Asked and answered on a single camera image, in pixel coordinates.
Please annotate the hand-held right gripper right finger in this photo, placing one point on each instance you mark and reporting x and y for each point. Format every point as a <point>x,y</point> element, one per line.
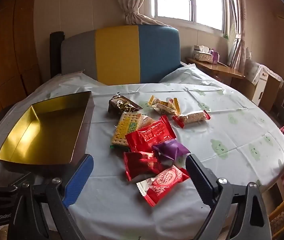
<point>199,180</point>

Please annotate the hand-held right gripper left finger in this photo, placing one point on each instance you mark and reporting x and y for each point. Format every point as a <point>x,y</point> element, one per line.
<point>79,177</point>

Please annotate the red white round-print packet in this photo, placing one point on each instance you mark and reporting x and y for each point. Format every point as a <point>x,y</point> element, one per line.
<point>164,182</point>

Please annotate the purple snack packet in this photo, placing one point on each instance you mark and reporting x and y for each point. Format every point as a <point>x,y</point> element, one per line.
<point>172,150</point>

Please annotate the gold-lined maroon tin box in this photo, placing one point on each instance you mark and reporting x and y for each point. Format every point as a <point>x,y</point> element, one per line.
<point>44,135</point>

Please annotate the small dark red snack packet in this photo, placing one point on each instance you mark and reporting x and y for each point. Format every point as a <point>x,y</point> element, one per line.
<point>142,165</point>

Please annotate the puffed rice bar red ends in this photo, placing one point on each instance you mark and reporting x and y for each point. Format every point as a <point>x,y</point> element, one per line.
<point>192,117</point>

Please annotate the large red snack packet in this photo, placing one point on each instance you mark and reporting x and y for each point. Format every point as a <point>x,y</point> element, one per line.
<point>152,135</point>

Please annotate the green yellow cracker packet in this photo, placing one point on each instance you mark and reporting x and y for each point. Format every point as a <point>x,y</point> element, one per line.
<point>127,127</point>

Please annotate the clear golden rice cake packet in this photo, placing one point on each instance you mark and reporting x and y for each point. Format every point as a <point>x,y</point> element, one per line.
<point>147,121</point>

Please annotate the seed packet with orange ends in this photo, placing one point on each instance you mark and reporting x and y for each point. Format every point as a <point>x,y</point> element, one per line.
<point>163,107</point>

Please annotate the brown chocolate snack packet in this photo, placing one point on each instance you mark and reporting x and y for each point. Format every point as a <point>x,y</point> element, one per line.
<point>122,105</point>

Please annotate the pale green-print tablecloth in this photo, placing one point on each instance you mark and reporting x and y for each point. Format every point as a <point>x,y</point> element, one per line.
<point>232,140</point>

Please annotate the wooden side table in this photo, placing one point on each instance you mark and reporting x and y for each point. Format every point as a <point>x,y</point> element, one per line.
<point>219,70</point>

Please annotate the white small cabinet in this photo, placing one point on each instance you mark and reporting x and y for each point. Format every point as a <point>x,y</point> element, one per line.
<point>264,87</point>

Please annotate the white dotted bag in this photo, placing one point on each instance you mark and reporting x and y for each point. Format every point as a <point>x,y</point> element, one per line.
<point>252,70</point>

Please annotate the wooden wardrobe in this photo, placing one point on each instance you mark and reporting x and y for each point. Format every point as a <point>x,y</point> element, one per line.
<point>7,42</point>

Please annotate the ornate tissue box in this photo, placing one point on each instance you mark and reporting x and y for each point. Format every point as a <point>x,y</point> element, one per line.
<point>204,57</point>

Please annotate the purple small box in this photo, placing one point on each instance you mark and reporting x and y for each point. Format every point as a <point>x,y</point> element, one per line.
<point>214,56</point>

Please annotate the green white small box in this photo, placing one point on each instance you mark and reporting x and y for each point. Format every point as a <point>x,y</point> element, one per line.
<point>196,48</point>

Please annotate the hanging floral curtain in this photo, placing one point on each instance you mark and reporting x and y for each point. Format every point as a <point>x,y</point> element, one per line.
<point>239,47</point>

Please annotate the window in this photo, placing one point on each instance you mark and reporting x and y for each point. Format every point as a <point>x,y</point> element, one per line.
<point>177,0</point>

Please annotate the tied beige curtain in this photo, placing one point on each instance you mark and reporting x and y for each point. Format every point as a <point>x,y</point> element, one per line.
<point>132,0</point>

